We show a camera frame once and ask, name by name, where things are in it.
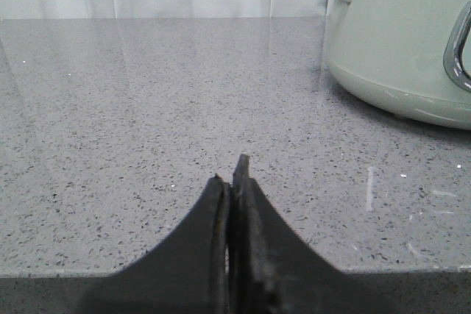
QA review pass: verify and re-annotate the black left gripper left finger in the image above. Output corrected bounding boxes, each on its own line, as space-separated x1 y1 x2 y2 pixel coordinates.
75 176 230 313

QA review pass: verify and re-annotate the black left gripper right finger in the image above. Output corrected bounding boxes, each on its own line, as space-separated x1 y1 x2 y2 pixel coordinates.
230 154 383 313

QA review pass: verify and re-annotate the pale green electric pot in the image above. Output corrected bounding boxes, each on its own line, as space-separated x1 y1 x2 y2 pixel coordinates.
327 0 470 129

